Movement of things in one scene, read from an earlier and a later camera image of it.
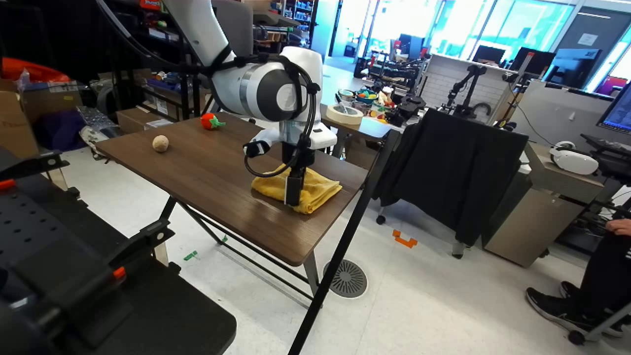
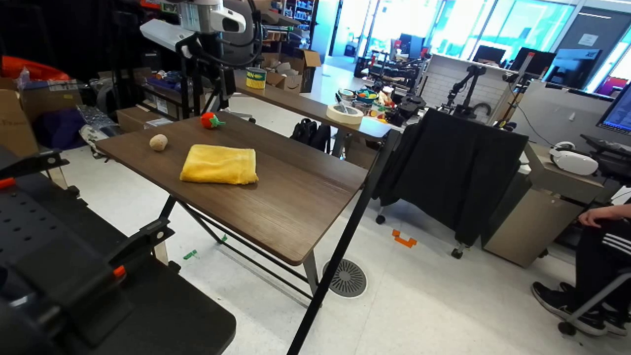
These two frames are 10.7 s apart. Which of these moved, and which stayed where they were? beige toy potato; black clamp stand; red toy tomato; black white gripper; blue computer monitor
Moved: black white gripper
Stayed: beige toy potato; blue computer monitor; black clamp stand; red toy tomato
